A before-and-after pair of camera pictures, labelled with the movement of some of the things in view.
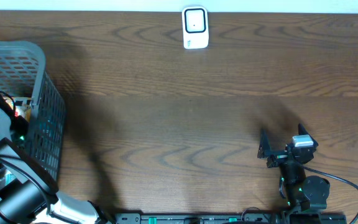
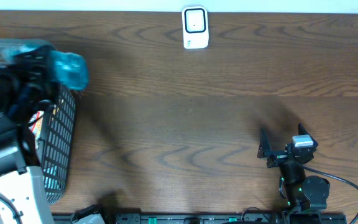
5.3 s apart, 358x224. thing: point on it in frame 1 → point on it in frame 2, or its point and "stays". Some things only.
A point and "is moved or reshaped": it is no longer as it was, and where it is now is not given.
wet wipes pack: (23, 107) is moved or reshaped
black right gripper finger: (265, 150) stays
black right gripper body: (278, 157) stays
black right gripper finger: (302, 131) stays
